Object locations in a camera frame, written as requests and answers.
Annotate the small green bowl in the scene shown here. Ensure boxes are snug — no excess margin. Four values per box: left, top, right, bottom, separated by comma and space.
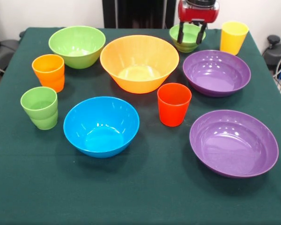
169, 23, 206, 53

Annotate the grey black machine base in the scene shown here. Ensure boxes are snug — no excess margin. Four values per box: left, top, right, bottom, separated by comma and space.
262, 35, 281, 71
0, 16, 23, 75

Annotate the large orange bowl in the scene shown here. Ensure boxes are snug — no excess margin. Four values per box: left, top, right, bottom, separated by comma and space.
99, 35, 180, 94

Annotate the red cup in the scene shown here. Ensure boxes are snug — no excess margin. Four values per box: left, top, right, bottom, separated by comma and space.
157, 82, 192, 128

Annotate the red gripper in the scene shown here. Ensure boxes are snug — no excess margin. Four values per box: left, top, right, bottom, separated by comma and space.
177, 0, 220, 45

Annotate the yellow cup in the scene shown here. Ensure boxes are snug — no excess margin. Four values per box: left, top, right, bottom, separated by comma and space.
219, 21, 250, 56

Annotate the orange cup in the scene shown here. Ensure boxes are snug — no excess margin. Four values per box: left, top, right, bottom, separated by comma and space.
31, 54, 66, 93

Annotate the dark green tablecloth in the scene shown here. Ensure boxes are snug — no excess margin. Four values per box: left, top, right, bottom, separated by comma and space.
0, 27, 281, 225

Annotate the green cup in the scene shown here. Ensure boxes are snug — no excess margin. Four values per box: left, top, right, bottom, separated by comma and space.
20, 86, 59, 130

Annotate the blue bowl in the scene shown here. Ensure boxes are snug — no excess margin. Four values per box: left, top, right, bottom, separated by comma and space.
63, 96, 141, 159

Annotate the purple bowl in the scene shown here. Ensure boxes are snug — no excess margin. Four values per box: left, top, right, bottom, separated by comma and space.
182, 50, 251, 98
189, 110, 279, 179

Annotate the large green bowl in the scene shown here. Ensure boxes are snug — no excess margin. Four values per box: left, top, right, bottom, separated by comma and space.
48, 25, 106, 70

